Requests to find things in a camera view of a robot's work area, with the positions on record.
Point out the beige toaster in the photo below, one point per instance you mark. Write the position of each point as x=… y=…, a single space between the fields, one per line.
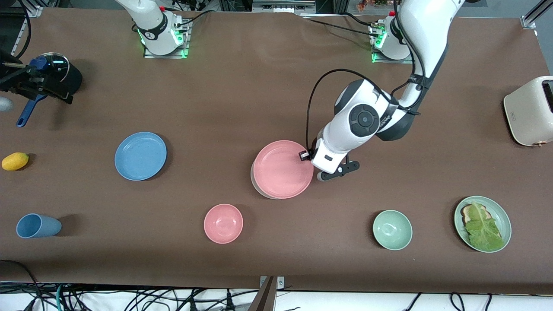
x=529 y=112

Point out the glass lid blue knob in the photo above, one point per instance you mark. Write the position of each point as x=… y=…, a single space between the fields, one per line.
x=58 y=65

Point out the blue plate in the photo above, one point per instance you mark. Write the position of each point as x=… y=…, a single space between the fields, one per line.
x=140 y=156

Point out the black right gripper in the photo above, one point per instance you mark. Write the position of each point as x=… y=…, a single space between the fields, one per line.
x=9 y=82

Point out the pink plate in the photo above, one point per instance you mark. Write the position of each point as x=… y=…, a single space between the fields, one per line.
x=283 y=169

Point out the toasted bread slice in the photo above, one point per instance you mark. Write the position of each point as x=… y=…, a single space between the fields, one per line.
x=466 y=214

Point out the small pink bowl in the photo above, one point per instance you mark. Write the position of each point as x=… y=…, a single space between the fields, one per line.
x=223 y=223

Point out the green plate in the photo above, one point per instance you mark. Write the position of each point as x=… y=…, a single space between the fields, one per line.
x=506 y=224

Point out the aluminium frame corner bracket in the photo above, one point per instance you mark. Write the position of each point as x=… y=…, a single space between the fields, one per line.
x=32 y=8
x=533 y=17

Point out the metal table edge bracket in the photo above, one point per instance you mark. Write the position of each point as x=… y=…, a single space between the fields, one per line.
x=268 y=293

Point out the beige plate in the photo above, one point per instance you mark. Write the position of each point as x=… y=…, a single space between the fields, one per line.
x=254 y=183

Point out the green lettuce leaf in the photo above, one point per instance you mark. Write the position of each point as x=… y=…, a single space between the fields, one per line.
x=484 y=229

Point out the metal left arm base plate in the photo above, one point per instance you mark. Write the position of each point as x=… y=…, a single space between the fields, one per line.
x=384 y=60

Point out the yellow toy fruit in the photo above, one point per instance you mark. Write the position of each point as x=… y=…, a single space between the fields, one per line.
x=15 y=161

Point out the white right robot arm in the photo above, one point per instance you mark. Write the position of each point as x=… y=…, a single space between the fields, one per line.
x=151 y=21

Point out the blue plastic cup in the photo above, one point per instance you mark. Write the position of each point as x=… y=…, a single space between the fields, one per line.
x=38 y=226

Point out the small green bowl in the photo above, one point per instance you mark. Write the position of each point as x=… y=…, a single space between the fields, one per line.
x=392 y=230

